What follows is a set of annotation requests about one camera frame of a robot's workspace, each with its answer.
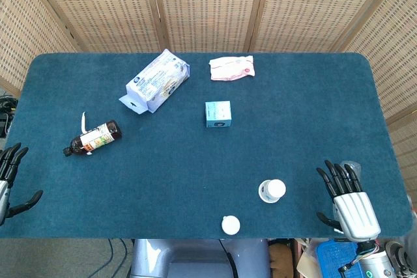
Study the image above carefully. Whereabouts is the white and blue tissue pack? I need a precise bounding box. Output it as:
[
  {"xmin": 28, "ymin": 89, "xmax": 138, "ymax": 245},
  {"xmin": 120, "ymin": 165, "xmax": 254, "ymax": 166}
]
[{"xmin": 118, "ymin": 48, "xmax": 192, "ymax": 115}]

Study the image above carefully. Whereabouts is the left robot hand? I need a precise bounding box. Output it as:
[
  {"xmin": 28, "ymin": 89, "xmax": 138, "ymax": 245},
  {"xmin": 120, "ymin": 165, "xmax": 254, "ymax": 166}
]
[{"xmin": 0, "ymin": 142, "xmax": 44, "ymax": 225}]

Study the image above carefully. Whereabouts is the blue floor cable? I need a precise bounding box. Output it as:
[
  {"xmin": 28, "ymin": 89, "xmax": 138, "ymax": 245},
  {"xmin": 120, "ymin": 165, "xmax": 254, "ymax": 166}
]
[{"xmin": 87, "ymin": 238, "xmax": 128, "ymax": 278}]

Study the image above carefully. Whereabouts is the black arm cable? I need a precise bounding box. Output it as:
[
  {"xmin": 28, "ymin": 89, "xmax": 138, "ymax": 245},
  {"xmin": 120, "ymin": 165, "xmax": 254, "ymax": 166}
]
[{"xmin": 338, "ymin": 251, "xmax": 362, "ymax": 275}]

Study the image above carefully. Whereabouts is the light blue speaker box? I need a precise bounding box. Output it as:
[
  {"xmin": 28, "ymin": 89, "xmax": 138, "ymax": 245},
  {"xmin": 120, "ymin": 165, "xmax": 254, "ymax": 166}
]
[{"xmin": 205, "ymin": 100, "xmax": 233, "ymax": 129}]

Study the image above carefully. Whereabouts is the blue felt table cover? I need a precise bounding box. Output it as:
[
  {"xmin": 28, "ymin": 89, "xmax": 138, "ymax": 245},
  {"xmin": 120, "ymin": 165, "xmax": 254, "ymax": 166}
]
[{"xmin": 0, "ymin": 51, "xmax": 414, "ymax": 240}]

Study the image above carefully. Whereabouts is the tan fabric object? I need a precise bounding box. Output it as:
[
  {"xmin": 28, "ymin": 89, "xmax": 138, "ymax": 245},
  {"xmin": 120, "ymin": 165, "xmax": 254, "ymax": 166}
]
[{"xmin": 269, "ymin": 242, "xmax": 295, "ymax": 278}]

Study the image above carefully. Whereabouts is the black cable bundle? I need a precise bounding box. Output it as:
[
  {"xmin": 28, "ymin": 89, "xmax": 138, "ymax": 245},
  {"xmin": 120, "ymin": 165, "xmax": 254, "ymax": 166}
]
[{"xmin": 0, "ymin": 94, "xmax": 19, "ymax": 139}]

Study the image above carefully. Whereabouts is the blue plastic basket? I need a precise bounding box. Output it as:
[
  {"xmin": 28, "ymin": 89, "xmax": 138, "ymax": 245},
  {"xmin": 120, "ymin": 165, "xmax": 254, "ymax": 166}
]
[{"xmin": 316, "ymin": 239, "xmax": 362, "ymax": 278}]

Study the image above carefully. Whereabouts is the grey robot torso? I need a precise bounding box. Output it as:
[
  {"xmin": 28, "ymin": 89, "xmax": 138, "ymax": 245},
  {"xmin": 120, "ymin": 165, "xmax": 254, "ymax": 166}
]
[{"xmin": 130, "ymin": 238, "xmax": 271, "ymax": 278}]

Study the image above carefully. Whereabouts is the clear bottle with green label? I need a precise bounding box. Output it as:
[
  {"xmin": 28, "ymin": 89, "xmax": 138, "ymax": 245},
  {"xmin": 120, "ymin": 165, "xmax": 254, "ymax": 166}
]
[{"xmin": 340, "ymin": 160, "xmax": 363, "ymax": 178}]

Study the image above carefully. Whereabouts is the pink wet wipes packet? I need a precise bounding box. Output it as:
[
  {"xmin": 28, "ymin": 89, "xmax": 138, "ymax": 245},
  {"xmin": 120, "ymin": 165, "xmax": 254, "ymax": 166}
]
[{"xmin": 208, "ymin": 55, "xmax": 255, "ymax": 81}]

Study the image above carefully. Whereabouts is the brown tea bottle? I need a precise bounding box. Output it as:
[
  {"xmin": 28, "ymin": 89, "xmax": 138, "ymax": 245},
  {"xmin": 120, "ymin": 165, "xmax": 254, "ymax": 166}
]
[{"xmin": 63, "ymin": 111, "xmax": 123, "ymax": 158}]

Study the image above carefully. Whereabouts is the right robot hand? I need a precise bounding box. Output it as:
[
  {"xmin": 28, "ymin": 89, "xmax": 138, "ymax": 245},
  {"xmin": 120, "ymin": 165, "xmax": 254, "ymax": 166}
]
[{"xmin": 315, "ymin": 160, "xmax": 382, "ymax": 243}]

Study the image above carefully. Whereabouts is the small white round cap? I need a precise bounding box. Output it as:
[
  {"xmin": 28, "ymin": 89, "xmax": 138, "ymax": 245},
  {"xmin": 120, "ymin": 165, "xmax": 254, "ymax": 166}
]
[{"xmin": 221, "ymin": 215, "xmax": 241, "ymax": 236}]

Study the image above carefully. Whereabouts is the bamboo folding screen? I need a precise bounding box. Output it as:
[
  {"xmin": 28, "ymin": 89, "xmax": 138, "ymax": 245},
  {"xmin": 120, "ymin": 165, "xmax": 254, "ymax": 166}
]
[{"xmin": 0, "ymin": 0, "xmax": 417, "ymax": 209}]

